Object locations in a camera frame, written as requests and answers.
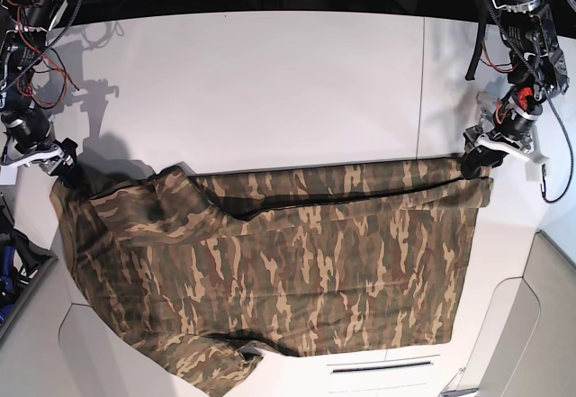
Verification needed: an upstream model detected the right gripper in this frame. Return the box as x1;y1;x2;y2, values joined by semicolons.
1;138;95;196

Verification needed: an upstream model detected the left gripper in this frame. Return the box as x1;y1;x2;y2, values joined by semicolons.
460;104;549;179

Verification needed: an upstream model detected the camouflage T-shirt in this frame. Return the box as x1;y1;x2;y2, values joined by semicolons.
50;158;493;396

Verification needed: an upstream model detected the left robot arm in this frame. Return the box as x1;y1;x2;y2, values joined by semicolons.
461;0;569;179

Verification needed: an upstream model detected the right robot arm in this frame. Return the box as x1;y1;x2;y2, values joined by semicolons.
1;0;83;186

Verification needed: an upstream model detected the bin with blue items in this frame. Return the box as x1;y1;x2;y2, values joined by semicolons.
1;194;58;342

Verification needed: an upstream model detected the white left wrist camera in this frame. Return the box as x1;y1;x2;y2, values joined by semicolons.
526;158;548;184

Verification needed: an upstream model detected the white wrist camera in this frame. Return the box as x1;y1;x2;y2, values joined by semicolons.
526;158;548;184
0;164;18;186

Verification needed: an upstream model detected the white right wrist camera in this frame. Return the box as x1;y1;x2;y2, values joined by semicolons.
0;164;18;186

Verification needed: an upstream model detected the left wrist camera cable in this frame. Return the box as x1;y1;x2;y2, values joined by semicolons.
537;99;576;205

